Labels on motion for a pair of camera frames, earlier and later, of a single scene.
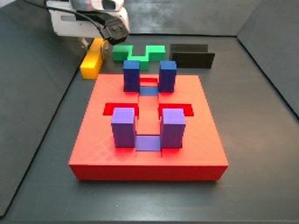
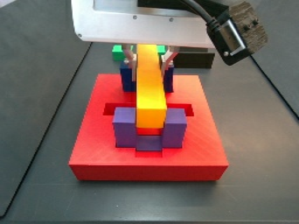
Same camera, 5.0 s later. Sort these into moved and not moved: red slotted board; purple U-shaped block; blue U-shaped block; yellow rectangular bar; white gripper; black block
Moved: white gripper; yellow rectangular bar
Not moved: blue U-shaped block; purple U-shaped block; red slotted board; black block
